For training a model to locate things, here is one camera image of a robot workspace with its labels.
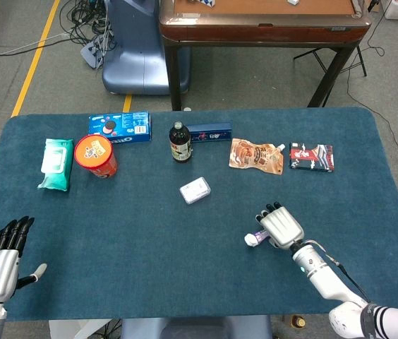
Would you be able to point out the dark glass bottle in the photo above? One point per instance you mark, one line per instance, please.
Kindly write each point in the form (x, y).
(180, 146)

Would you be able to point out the green wet wipes pack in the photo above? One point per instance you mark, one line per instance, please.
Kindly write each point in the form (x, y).
(56, 166)

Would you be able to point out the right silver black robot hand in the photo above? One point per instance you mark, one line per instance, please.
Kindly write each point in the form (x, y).
(283, 227)

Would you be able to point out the blue grey machine base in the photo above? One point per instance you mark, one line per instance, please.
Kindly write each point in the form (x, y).
(132, 63)

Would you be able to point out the small white plastic case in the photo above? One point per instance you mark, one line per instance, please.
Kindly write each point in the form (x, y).
(194, 190)

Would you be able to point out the red black patterned box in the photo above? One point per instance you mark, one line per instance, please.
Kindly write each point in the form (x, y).
(312, 157)

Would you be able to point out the white box under table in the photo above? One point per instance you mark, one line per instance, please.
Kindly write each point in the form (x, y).
(75, 330)

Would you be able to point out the orange brown spout pouch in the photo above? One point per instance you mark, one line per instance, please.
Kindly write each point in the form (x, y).
(255, 157)

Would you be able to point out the long dark blue box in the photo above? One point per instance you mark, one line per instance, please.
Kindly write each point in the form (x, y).
(213, 133)

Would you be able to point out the small brown bottle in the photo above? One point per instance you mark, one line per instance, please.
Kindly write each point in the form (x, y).
(298, 320)

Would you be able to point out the blue felt table mat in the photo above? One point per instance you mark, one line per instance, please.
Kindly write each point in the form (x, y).
(149, 247)

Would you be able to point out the white purple tube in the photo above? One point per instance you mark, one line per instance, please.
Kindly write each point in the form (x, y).
(255, 239)

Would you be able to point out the brown wooden table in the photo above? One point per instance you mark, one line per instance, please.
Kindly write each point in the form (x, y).
(262, 31)

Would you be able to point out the blue white checkered item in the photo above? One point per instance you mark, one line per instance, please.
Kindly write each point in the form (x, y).
(206, 3)

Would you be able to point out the blue Oreo cookie box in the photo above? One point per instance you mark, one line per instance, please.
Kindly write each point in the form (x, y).
(128, 125)

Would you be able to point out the grey power strip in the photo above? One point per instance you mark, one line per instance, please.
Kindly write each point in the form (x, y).
(91, 53)

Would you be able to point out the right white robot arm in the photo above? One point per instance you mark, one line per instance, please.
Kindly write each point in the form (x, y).
(329, 282)

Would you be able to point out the red snack canister orange lid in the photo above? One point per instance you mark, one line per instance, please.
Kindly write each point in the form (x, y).
(93, 152)

